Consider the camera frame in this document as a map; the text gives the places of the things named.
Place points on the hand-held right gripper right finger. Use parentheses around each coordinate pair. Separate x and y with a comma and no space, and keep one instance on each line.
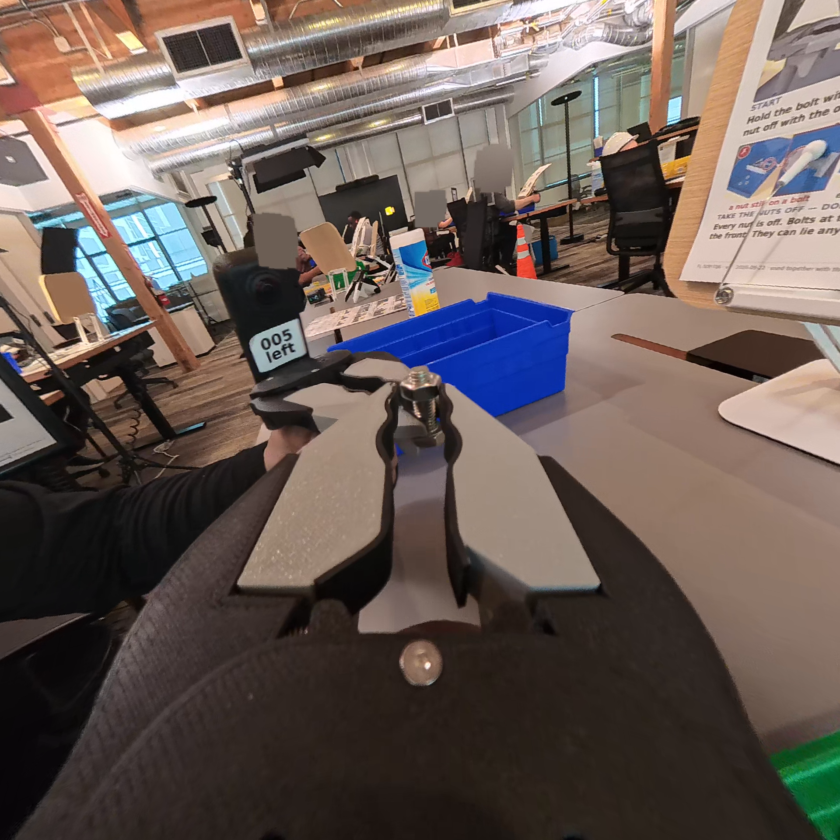
(525,518)

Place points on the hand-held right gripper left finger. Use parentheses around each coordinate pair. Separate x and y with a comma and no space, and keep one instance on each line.
(315,512)

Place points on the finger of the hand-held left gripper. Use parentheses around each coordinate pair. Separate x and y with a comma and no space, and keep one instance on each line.
(334,403)
(374,374)

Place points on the steel hex nut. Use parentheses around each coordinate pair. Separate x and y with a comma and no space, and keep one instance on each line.
(420,392)

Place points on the steel hex bolt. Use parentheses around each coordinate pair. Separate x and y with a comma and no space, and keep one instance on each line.
(423,436)

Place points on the blue plastic bin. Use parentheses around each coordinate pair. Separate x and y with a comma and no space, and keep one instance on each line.
(472,354)

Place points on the green plastic bin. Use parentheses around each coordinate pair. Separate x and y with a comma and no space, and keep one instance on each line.
(810,787)

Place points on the person's left forearm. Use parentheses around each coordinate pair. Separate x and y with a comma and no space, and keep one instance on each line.
(131,525)

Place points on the person's left hand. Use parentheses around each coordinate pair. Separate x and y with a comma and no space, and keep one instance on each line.
(282,446)

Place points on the printed paper strip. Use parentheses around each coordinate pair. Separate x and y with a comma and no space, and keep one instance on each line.
(361,308)

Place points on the small green sign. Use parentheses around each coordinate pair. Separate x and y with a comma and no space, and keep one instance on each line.
(338,281)

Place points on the white disinfecting wipes canister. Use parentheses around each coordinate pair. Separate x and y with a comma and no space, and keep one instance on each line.
(417,282)

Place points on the wooden board stand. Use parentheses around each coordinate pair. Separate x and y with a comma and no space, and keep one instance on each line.
(328,246)

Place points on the black softbox light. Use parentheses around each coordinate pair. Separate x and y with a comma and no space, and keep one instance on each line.
(282,167)

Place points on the orange traffic cone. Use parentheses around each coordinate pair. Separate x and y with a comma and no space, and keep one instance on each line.
(525,259)

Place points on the framed marker sign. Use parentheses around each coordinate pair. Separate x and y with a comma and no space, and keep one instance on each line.
(26,420)

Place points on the white ceiling vent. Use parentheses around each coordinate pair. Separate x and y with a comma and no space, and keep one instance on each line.
(437,111)
(203,46)

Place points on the black floor lamp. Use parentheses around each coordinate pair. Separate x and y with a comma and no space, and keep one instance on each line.
(568,164)

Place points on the black office chair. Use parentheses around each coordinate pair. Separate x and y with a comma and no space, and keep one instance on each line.
(643,197)

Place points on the white cap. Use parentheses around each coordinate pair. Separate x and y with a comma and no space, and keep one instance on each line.
(620,143)

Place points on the printed instruction sheet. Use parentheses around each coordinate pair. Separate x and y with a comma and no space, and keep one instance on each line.
(754,249)

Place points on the black wall screen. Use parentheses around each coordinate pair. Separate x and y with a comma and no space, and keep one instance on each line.
(361,203)

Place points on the silver air duct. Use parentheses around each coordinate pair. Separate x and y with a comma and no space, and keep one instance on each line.
(328,26)
(295,105)

